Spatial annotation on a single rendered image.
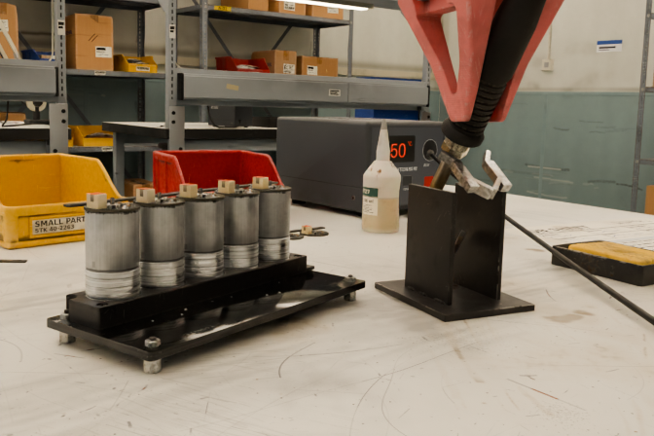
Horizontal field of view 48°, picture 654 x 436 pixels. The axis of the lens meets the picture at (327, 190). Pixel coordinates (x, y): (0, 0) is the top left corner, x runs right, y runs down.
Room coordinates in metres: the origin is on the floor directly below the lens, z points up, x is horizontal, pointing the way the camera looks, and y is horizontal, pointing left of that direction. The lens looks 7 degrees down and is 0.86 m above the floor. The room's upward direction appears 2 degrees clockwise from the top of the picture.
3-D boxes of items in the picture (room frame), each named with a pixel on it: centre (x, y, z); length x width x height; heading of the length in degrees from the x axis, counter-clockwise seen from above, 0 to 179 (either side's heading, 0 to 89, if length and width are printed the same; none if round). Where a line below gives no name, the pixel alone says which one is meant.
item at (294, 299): (0.37, 0.05, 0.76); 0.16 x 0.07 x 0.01; 145
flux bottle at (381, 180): (0.64, -0.05, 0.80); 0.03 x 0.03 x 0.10
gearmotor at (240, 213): (0.40, 0.05, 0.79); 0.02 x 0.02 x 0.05
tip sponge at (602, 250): (0.51, -0.21, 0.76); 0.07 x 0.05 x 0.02; 32
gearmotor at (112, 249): (0.33, 0.10, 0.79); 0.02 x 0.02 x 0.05
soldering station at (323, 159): (0.79, -0.03, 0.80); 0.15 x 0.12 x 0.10; 40
